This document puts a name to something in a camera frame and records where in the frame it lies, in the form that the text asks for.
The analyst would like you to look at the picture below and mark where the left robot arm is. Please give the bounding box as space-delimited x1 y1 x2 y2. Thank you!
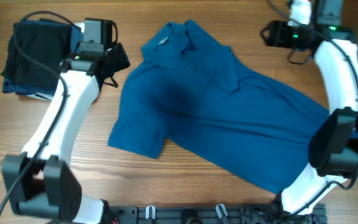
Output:
1 18 129 223

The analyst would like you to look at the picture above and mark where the black folded garment on top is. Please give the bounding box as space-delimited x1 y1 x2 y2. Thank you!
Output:
0 22 73 89

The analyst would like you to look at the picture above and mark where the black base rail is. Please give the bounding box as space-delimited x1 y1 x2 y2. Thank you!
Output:
110 204 328 224

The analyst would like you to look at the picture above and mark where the left black camera cable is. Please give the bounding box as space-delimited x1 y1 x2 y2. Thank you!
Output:
0 10 119 224

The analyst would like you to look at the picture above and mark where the navy folded garment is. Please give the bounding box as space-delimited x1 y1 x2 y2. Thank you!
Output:
2 17 85 97

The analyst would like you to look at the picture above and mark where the right black camera cable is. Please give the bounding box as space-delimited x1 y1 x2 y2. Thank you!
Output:
265 0 358 215

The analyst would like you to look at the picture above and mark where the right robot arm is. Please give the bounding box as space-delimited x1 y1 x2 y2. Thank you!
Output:
260 1 358 223

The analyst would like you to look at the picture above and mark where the blue polo shirt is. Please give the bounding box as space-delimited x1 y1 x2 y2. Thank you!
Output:
108 20 329 193

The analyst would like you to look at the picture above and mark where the black camera cable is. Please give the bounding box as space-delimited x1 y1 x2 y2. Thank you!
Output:
265 0 358 215
0 10 119 224

